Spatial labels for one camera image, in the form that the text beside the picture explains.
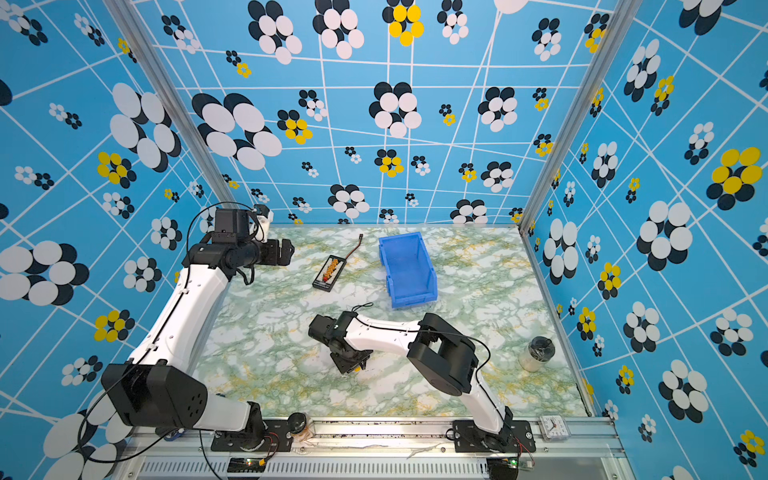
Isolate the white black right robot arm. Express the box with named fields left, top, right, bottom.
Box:
left=308, top=310, right=517, bottom=453

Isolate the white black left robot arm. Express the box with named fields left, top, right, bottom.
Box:
left=102, top=232, right=295, bottom=449

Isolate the blue plastic storage bin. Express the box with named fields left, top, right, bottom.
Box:
left=378, top=232, right=438, bottom=309

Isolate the black balanced charging plate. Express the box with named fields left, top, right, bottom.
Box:
left=312, top=255, right=347, bottom=292

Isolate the round tape roll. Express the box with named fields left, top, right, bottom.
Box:
left=287, top=412, right=314, bottom=442

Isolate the clear jar black lid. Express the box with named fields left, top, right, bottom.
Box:
left=518, top=336, right=556, bottom=372

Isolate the small white desk clock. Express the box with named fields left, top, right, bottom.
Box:
left=539, top=415, right=571, bottom=442

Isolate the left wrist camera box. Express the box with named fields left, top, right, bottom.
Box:
left=212, top=204, right=274, bottom=244

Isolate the aluminium frame post left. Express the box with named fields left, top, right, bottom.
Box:
left=103, top=0, right=235, bottom=202

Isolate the aluminium frame post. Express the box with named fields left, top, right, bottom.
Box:
left=103, top=0, right=235, bottom=202
left=519, top=0, right=642, bottom=234

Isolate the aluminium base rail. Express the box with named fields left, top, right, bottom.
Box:
left=112, top=417, right=635, bottom=479

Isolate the aluminium frame post right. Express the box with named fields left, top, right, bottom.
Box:
left=519, top=0, right=642, bottom=234

